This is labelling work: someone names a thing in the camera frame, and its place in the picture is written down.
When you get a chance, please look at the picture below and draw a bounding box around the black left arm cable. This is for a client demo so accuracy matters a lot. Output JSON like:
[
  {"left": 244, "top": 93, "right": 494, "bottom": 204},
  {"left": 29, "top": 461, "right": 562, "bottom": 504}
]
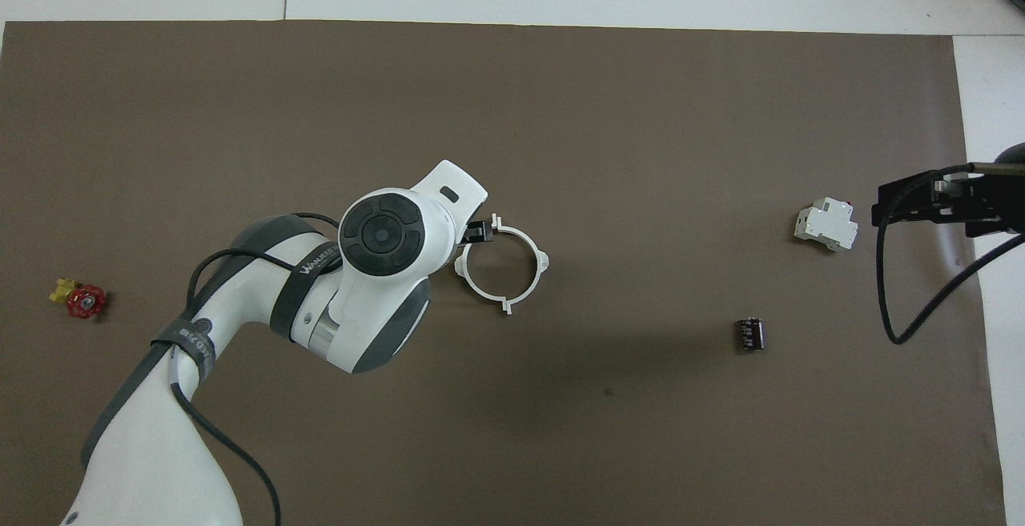
[{"left": 167, "top": 212, "right": 341, "bottom": 526}]

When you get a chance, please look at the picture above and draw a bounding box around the red handwheel yellow valve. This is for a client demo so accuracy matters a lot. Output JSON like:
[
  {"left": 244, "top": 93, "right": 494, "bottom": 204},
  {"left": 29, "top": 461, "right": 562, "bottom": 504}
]
[{"left": 50, "top": 276, "right": 108, "bottom": 320}]

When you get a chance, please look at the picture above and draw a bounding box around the white circuit breaker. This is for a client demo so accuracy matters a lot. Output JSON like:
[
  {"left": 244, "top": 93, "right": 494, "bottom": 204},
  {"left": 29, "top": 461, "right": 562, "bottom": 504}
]
[{"left": 793, "top": 198, "right": 859, "bottom": 253}]

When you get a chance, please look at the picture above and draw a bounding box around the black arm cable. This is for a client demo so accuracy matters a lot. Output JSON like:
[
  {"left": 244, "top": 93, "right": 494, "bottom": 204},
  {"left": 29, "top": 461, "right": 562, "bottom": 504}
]
[
  {"left": 876, "top": 163, "right": 1025, "bottom": 345},
  {"left": 167, "top": 212, "right": 341, "bottom": 526}
]

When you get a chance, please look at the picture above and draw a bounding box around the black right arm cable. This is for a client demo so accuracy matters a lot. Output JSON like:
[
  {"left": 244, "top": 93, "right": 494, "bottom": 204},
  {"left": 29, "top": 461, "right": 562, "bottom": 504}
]
[{"left": 876, "top": 163, "right": 1025, "bottom": 345}]

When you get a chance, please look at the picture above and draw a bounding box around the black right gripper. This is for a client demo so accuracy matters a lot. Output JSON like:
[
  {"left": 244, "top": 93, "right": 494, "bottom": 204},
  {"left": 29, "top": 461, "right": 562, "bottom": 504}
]
[{"left": 871, "top": 167, "right": 1025, "bottom": 237}]

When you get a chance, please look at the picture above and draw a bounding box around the black cylindrical capacitor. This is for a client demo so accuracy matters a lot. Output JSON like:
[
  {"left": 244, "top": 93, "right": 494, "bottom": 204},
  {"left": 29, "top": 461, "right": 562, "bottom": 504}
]
[{"left": 735, "top": 317, "right": 766, "bottom": 353}]

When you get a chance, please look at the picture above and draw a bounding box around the white half pipe clamp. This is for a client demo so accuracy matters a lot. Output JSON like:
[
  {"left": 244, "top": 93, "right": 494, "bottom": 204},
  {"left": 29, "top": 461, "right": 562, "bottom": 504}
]
[
  {"left": 490, "top": 213, "right": 552, "bottom": 307},
  {"left": 454, "top": 226, "right": 514, "bottom": 315}
]

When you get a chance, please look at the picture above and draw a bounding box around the brown paper table mat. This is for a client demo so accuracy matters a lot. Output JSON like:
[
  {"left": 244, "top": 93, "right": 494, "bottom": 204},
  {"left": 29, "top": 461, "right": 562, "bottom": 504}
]
[{"left": 0, "top": 20, "right": 1008, "bottom": 526}]

